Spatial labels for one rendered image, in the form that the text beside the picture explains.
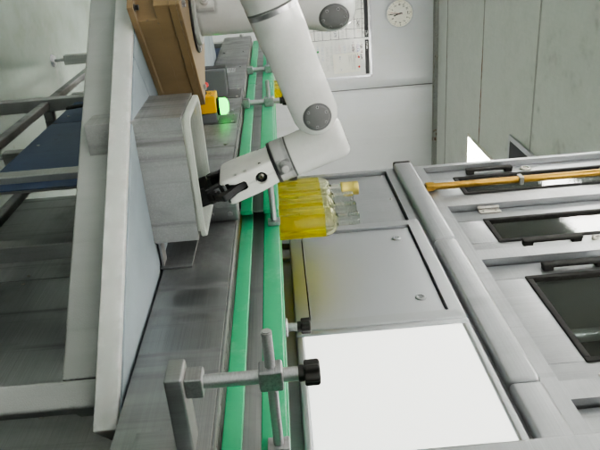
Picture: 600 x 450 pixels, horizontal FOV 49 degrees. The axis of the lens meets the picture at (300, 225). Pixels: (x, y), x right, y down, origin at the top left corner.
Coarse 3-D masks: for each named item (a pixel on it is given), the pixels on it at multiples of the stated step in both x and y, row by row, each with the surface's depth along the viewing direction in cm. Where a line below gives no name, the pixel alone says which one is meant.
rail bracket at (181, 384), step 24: (264, 336) 70; (264, 360) 71; (312, 360) 72; (168, 384) 70; (192, 384) 71; (216, 384) 72; (240, 384) 72; (264, 384) 71; (312, 384) 72; (192, 408) 75; (144, 432) 78; (168, 432) 78; (192, 432) 74
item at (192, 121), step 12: (192, 96) 116; (192, 108) 110; (192, 120) 121; (192, 132) 122; (192, 144) 106; (204, 144) 123; (192, 156) 107; (204, 156) 124; (192, 168) 108; (204, 168) 125; (192, 180) 110; (192, 192) 111; (204, 216) 120; (204, 228) 113
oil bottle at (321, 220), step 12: (288, 216) 142; (300, 216) 142; (312, 216) 142; (324, 216) 142; (336, 216) 143; (288, 228) 143; (300, 228) 143; (312, 228) 143; (324, 228) 143; (336, 228) 144
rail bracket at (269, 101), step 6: (270, 90) 184; (264, 96) 185; (270, 96) 184; (282, 96) 184; (246, 102) 184; (252, 102) 184; (258, 102) 184; (264, 102) 184; (270, 102) 184; (276, 102) 184; (282, 102) 184; (246, 108) 184
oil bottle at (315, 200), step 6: (282, 198) 151; (288, 198) 151; (294, 198) 150; (300, 198) 150; (306, 198) 150; (312, 198) 150; (318, 198) 149; (324, 198) 149; (330, 198) 150; (282, 204) 148; (288, 204) 147; (294, 204) 147; (300, 204) 147; (306, 204) 147; (312, 204) 147; (318, 204) 147; (324, 204) 147; (330, 204) 148
